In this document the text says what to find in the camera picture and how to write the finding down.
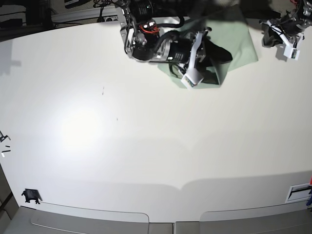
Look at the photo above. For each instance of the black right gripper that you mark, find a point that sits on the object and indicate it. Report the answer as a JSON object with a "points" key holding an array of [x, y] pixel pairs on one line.
{"points": [[190, 47]]}

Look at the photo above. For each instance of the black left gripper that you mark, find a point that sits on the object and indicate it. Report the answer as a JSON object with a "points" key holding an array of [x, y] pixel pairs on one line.
{"points": [[289, 27]]}

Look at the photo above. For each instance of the light green T-shirt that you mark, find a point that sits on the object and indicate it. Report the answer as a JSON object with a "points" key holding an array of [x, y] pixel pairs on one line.
{"points": [[228, 45]]}

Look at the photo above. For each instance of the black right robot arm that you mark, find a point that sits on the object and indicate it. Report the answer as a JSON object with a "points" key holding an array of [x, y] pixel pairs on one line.
{"points": [[155, 33]]}

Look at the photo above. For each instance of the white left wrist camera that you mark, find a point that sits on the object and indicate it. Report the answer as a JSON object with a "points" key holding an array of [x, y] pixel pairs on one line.
{"points": [[291, 52]]}

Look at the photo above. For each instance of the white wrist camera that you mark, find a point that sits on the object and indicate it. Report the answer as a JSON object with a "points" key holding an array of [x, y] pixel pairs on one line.
{"points": [[192, 78], [291, 52]]}

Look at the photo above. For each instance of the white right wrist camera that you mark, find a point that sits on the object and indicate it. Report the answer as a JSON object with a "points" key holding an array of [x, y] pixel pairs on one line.
{"points": [[192, 78]]}

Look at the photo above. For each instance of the small black metal bracket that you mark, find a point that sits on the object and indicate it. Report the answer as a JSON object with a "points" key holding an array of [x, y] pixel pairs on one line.
{"points": [[3, 137]]}

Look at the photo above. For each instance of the black clamp bracket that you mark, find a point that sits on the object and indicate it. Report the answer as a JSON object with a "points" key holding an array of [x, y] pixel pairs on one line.
{"points": [[31, 194]]}

